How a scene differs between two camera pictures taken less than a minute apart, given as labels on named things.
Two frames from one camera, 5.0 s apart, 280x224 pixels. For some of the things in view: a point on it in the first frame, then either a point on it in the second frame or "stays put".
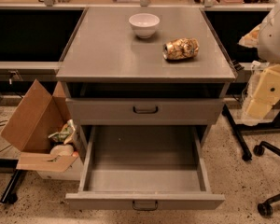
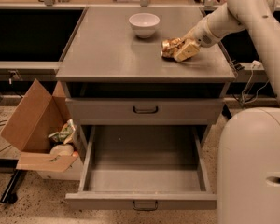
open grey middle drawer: (144, 168) stays put
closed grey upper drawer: (145, 111) stays put
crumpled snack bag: (65, 133) stays put
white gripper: (274, 36) → (203, 35)
